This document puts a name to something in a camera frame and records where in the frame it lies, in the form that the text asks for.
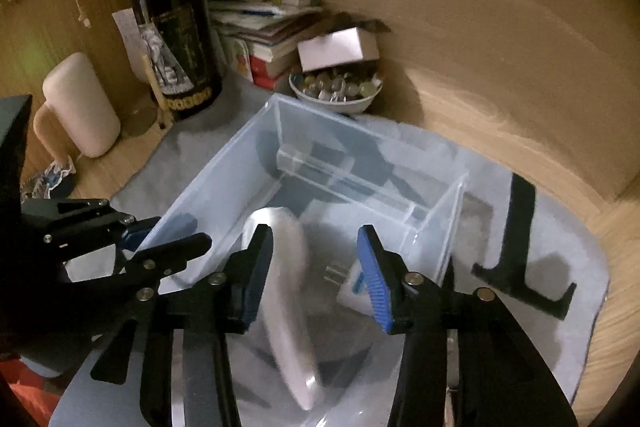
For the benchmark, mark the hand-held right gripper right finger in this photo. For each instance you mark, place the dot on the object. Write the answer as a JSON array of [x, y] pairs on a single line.
[[372, 277]]

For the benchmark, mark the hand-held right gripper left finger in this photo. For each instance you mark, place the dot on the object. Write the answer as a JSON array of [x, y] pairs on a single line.
[[254, 279]]

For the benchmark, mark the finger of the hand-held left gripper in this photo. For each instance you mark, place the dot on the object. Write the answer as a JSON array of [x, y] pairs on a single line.
[[170, 252], [132, 234]]

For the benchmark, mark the white handheld massager device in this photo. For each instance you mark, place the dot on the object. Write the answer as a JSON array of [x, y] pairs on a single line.
[[287, 287]]

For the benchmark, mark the clear plastic storage bin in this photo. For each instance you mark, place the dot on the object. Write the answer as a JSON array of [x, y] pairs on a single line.
[[225, 167]]

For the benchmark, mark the white charger plug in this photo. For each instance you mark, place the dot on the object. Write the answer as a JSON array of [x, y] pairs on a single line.
[[350, 292]]

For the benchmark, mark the orange clothing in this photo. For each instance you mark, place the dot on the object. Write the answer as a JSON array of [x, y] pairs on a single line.
[[25, 397]]

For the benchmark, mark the blue white patterned cloth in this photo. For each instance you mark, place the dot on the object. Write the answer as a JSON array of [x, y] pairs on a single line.
[[50, 177]]

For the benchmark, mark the cream cylinder device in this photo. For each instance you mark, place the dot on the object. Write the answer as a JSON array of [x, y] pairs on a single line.
[[80, 102]]

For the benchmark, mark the yellow stick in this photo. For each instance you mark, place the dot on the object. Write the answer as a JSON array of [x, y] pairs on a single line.
[[155, 92]]

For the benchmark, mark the grey mat with black letters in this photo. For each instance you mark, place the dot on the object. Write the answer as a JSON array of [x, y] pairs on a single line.
[[500, 192]]

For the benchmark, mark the white bowl of marbles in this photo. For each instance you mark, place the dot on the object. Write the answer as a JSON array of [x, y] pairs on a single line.
[[335, 94]]

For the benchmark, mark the white paper note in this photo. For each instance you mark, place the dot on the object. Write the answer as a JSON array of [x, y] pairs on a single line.
[[125, 37]]

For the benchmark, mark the dark wine bottle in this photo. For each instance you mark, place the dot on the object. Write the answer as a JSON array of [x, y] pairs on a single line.
[[175, 32]]

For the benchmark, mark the small white cardboard box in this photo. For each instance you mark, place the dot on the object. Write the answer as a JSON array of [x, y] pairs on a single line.
[[335, 47]]

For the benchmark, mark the stack of books and papers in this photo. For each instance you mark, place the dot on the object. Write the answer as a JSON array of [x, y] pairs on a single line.
[[260, 22]]

